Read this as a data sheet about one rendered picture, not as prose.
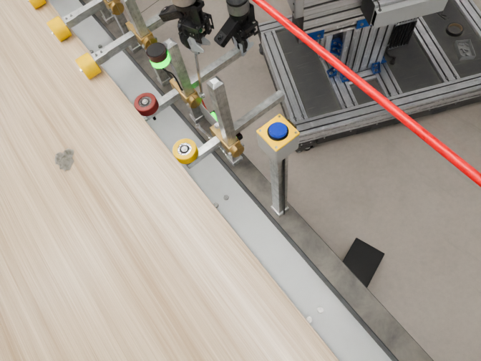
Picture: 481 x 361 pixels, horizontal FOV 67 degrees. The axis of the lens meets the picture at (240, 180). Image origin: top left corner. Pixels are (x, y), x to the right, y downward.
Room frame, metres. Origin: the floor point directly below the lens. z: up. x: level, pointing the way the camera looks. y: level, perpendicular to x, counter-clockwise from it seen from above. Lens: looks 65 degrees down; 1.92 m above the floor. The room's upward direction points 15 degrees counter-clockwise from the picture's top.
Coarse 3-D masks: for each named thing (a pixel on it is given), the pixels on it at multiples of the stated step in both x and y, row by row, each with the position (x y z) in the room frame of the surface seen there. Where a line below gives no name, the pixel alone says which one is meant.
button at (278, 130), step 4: (272, 124) 0.43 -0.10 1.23; (276, 124) 0.43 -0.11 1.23; (280, 124) 0.42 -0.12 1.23; (284, 124) 0.42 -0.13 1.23; (272, 128) 0.42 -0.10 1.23; (276, 128) 0.41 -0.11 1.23; (280, 128) 0.41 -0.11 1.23; (284, 128) 0.41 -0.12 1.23; (272, 132) 0.41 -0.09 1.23; (276, 132) 0.41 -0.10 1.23; (280, 132) 0.40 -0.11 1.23; (284, 132) 0.40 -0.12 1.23; (272, 136) 0.40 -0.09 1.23; (276, 136) 0.40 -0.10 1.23; (280, 136) 0.39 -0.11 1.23
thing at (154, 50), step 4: (152, 44) 0.88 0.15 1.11; (156, 44) 0.88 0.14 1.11; (160, 44) 0.87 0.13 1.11; (148, 48) 0.87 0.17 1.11; (152, 48) 0.87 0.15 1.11; (156, 48) 0.86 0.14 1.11; (160, 48) 0.86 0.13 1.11; (164, 48) 0.85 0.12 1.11; (148, 52) 0.85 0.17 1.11; (152, 52) 0.85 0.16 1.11; (156, 52) 0.85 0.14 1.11; (160, 52) 0.84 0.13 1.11; (152, 56) 0.84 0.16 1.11; (156, 56) 0.83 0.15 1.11; (172, 64) 0.86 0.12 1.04; (168, 72) 0.86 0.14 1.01; (176, 80) 0.86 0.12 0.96; (180, 88) 0.86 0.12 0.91
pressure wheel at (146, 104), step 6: (138, 96) 0.88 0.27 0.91; (144, 96) 0.88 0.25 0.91; (150, 96) 0.87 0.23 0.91; (138, 102) 0.86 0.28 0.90; (144, 102) 0.85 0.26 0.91; (150, 102) 0.84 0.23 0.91; (156, 102) 0.84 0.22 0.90; (138, 108) 0.83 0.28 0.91; (144, 108) 0.82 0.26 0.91; (150, 108) 0.82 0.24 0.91; (156, 108) 0.83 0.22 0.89; (144, 114) 0.82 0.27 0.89; (150, 114) 0.81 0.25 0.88
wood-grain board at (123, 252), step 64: (0, 0) 1.60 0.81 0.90; (0, 64) 1.22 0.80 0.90; (64, 64) 1.13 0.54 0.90; (0, 128) 0.91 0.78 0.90; (64, 128) 0.83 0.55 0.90; (128, 128) 0.76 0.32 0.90; (0, 192) 0.65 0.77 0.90; (64, 192) 0.59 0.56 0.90; (128, 192) 0.53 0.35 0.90; (192, 192) 0.47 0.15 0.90; (0, 256) 0.43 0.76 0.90; (64, 256) 0.37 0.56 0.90; (128, 256) 0.32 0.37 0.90; (192, 256) 0.27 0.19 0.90; (0, 320) 0.24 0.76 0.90; (64, 320) 0.19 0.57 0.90; (128, 320) 0.15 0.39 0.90; (192, 320) 0.11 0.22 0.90; (256, 320) 0.07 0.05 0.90
